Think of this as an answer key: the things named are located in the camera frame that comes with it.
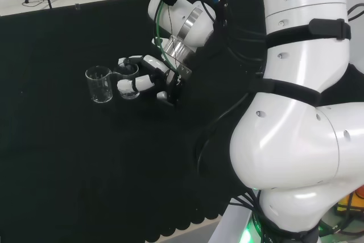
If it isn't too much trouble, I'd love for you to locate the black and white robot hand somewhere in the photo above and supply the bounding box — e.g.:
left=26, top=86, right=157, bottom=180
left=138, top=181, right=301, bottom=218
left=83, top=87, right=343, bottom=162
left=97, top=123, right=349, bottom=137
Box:
left=117, top=53, right=183, bottom=108

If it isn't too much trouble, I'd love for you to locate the clear glass beaker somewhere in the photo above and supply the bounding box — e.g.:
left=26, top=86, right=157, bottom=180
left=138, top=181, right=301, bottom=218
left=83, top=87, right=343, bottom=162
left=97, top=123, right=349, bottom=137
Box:
left=84, top=66, right=115, bottom=104
left=113, top=61, right=141, bottom=101

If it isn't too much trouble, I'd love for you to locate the black bench cloth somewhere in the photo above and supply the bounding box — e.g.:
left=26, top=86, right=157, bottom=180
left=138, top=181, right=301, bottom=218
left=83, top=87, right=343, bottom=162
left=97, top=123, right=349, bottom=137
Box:
left=0, top=0, right=364, bottom=242

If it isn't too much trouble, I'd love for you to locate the pale base platform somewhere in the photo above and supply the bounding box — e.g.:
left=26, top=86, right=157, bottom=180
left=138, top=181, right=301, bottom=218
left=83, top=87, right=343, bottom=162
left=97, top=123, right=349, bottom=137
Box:
left=214, top=210, right=256, bottom=243

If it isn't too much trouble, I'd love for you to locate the yellow stop button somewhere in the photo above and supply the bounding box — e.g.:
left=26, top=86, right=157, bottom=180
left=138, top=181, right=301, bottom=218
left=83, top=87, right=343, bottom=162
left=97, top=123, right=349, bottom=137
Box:
left=336, top=187, right=357, bottom=213

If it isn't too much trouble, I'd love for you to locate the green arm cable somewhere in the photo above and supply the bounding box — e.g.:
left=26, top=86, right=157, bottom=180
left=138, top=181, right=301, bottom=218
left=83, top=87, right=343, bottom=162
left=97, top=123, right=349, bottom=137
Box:
left=152, top=0, right=205, bottom=73

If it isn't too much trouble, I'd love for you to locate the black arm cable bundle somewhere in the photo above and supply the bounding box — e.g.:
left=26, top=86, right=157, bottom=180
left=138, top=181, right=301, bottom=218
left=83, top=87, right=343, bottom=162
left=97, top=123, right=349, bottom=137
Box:
left=195, top=0, right=268, bottom=207

